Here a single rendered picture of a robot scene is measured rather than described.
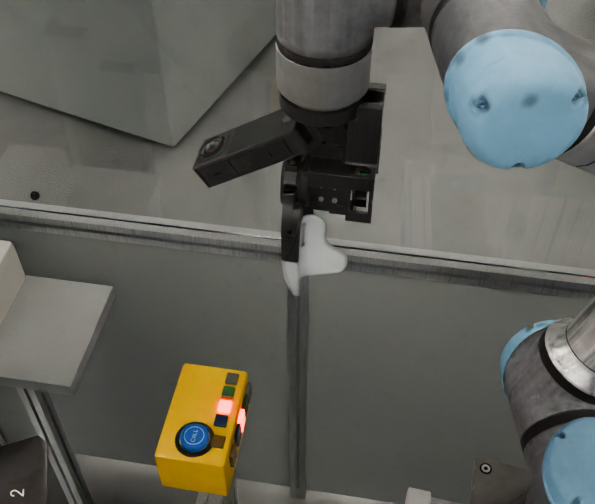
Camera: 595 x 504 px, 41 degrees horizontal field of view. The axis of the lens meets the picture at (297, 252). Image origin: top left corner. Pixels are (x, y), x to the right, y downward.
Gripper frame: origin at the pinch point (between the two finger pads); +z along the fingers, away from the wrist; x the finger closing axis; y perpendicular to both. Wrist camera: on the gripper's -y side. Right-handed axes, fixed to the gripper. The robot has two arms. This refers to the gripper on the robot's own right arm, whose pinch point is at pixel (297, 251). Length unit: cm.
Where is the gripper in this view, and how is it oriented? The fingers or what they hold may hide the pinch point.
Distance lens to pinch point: 79.7
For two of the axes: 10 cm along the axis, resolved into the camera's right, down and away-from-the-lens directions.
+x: 1.6, -7.2, 6.7
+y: 9.9, 1.2, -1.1
